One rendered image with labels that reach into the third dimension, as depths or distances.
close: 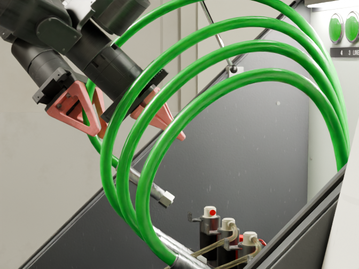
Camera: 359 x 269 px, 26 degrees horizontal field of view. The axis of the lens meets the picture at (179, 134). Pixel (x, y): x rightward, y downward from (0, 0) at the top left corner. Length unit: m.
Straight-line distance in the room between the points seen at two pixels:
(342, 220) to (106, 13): 0.44
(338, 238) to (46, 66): 0.61
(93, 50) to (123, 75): 0.05
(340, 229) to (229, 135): 0.69
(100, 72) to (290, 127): 0.51
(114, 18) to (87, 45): 0.05
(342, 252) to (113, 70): 0.43
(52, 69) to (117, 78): 0.19
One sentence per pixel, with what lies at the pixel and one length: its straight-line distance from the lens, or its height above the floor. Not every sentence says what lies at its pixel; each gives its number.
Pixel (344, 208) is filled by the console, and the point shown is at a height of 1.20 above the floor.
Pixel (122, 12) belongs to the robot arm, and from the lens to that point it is 0.99.
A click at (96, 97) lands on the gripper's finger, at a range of 1.17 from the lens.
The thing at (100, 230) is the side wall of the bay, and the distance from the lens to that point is 1.35.
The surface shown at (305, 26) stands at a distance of 1.10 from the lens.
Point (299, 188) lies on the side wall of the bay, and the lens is 1.44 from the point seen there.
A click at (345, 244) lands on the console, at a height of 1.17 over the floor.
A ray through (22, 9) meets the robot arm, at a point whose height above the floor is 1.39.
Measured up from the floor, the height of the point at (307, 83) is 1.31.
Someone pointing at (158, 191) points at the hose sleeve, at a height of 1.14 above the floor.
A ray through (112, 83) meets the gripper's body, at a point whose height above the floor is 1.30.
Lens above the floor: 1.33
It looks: 6 degrees down
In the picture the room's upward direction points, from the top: straight up
